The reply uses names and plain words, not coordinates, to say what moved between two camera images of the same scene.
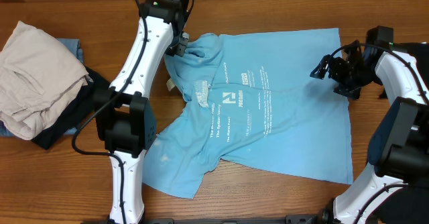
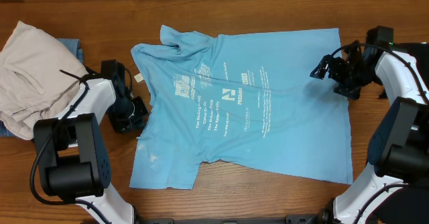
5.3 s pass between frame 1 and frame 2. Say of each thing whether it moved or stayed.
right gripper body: stayed
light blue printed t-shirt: moved
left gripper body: moved
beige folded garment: stayed
